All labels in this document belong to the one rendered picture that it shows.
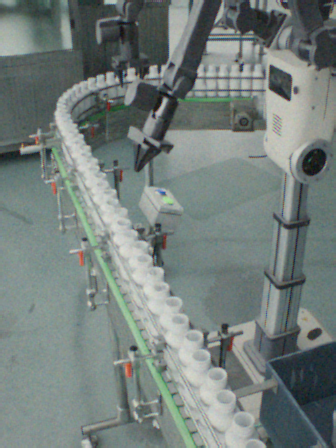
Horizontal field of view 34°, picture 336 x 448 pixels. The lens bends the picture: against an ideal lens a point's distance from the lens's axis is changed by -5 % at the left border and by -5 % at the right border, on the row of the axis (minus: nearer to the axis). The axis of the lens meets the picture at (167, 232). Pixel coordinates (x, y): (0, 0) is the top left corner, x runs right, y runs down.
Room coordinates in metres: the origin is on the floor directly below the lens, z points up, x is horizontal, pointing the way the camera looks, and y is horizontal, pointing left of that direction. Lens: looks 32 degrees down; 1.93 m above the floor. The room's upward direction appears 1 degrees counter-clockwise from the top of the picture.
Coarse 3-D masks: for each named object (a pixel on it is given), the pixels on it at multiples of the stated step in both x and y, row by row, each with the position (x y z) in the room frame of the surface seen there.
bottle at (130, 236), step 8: (128, 232) 1.25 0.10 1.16; (136, 232) 1.24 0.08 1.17; (128, 240) 1.21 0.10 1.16; (136, 240) 1.22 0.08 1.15; (120, 248) 1.23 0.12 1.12; (128, 248) 1.21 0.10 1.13; (128, 256) 1.20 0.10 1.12; (120, 264) 1.22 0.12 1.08; (128, 264) 1.20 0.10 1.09; (128, 280) 1.20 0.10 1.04; (128, 288) 1.20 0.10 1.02
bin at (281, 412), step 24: (288, 360) 1.00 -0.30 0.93; (312, 360) 1.02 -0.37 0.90; (264, 384) 0.92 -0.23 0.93; (288, 384) 1.00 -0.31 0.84; (312, 384) 1.03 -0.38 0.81; (264, 408) 0.96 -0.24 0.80; (288, 408) 0.87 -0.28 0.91; (312, 408) 1.01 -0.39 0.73; (288, 432) 0.85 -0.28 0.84; (312, 432) 0.77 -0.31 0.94
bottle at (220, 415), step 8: (224, 392) 0.69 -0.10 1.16; (232, 392) 0.69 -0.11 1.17; (216, 400) 0.67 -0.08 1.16; (224, 400) 0.69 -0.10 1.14; (232, 400) 0.69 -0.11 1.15; (216, 408) 0.67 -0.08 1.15; (224, 408) 0.66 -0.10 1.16; (232, 408) 0.67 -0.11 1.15; (208, 416) 0.67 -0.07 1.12; (216, 416) 0.66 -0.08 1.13; (224, 416) 0.66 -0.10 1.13; (232, 416) 0.66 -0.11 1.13; (216, 424) 0.65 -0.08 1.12; (224, 424) 0.65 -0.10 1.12; (208, 432) 0.67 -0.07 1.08; (216, 432) 0.65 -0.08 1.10; (224, 432) 0.65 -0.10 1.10; (208, 440) 0.67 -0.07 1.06; (224, 440) 0.65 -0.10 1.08
